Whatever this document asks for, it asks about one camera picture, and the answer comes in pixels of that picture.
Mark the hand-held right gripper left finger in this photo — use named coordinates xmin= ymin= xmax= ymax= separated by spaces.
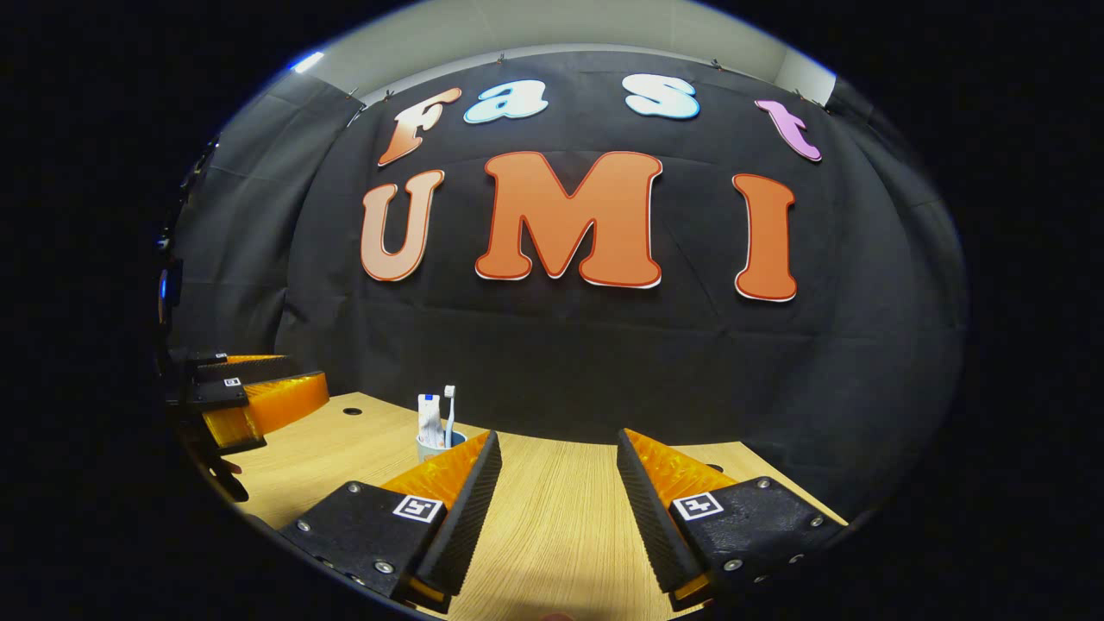
xmin=278 ymin=430 xmax=504 ymax=615

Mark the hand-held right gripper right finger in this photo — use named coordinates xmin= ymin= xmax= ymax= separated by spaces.
xmin=615 ymin=428 xmax=850 ymax=612

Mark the light blue cup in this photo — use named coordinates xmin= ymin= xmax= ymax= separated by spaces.
xmin=416 ymin=430 xmax=468 ymax=465

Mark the white toothpaste tube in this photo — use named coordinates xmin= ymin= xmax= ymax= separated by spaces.
xmin=417 ymin=393 xmax=445 ymax=449

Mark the wooden desktop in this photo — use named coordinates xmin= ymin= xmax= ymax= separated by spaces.
xmin=220 ymin=392 xmax=850 ymax=621

